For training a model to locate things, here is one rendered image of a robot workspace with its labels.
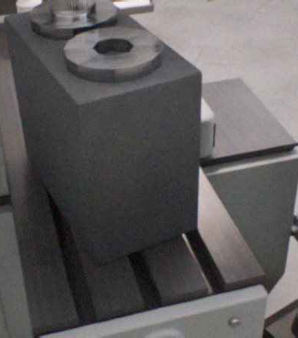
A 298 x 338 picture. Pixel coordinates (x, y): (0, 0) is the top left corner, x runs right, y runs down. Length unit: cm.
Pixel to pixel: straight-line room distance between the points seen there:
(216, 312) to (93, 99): 24
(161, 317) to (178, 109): 19
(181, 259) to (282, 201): 62
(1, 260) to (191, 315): 60
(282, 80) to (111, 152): 252
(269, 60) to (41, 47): 266
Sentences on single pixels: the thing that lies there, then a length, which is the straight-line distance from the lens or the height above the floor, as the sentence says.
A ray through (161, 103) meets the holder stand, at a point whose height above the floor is 113.
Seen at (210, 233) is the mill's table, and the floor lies 97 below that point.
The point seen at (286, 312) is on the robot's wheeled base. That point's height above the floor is 60.
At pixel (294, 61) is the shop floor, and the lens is 323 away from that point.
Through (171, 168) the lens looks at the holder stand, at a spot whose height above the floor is 106.
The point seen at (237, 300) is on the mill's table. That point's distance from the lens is 60.
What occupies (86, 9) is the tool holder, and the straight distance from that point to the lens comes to 63.
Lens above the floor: 140
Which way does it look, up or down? 36 degrees down
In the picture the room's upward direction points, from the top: 2 degrees counter-clockwise
